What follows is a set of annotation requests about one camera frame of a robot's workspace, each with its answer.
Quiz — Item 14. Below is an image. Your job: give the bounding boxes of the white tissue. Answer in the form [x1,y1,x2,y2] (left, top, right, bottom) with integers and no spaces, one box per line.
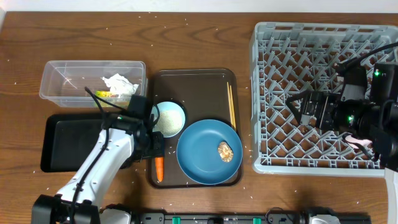
[101,73,139,97]

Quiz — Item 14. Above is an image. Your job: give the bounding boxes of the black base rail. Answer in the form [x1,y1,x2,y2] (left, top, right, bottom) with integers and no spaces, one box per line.
[102,212,373,224]

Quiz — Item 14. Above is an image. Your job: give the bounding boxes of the orange carrot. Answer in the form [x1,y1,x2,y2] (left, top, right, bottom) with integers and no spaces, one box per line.
[155,157,164,182]

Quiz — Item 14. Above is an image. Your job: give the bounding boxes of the light blue rice bowl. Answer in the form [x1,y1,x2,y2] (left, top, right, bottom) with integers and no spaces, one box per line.
[151,101,186,138]

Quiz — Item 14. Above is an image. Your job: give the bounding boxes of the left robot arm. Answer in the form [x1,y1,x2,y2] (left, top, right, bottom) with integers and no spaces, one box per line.
[31,95,164,223]

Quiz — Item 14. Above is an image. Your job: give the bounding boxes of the dark blue plate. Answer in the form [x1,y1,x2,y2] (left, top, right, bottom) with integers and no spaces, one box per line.
[177,119,243,185]

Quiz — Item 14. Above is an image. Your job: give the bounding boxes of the brown food piece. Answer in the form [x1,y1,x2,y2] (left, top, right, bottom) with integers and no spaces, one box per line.
[217,141,234,162]

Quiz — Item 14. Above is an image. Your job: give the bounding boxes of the clear plastic waste bin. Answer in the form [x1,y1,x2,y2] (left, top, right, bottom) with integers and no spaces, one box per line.
[39,60,147,108]

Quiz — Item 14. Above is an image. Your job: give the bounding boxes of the pink plastic cup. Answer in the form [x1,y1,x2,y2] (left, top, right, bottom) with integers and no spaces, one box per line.
[343,134,372,149]

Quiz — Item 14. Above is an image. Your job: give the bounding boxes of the wooden chopstick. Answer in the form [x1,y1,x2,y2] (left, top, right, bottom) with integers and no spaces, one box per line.
[229,85,236,131]
[226,82,236,130]

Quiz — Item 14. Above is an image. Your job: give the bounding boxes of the black rectangular tray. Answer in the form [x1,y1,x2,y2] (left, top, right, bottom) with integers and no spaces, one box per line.
[40,113,102,172]

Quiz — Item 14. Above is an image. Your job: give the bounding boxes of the yellow snack wrapper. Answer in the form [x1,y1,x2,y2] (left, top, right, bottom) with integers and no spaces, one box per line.
[95,90,130,107]

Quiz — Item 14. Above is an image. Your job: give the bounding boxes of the brown serving tray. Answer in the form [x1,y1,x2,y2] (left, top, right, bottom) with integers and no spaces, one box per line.
[147,68,239,189]

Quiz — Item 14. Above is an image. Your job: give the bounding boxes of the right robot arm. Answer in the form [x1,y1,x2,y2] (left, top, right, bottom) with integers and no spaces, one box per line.
[285,59,397,223]

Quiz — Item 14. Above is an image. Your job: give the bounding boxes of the grey dishwasher rack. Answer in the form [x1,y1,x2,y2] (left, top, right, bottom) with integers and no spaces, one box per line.
[249,22,397,177]

